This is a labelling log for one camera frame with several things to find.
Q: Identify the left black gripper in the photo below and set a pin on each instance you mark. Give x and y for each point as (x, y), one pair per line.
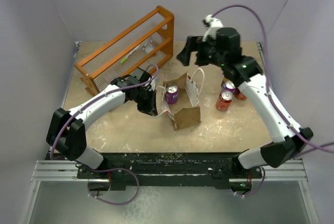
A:
(150, 108)

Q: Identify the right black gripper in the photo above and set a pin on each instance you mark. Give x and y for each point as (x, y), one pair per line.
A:
(194, 44)

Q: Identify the purple fanta can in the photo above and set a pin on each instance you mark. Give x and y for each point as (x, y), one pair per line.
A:
(171, 94)
(228, 86)

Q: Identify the watermelon print canvas bag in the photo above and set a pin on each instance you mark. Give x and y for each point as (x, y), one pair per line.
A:
(185, 111)

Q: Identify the red coke can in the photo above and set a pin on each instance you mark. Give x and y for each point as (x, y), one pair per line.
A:
(239, 95)
(224, 100)

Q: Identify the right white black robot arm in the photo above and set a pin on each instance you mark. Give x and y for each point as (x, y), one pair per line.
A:
(286, 134)

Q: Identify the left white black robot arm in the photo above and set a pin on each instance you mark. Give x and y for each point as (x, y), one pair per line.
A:
(67, 131)

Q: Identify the green capped marker pen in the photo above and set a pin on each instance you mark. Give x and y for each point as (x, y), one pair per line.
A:
(125, 58)

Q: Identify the orange wooden wire rack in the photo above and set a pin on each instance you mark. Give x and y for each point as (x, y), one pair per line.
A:
(147, 41)

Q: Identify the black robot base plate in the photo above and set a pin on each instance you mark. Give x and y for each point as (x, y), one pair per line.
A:
(194, 169)

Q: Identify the aluminium frame rail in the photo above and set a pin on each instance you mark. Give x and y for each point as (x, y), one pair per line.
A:
(63, 170)

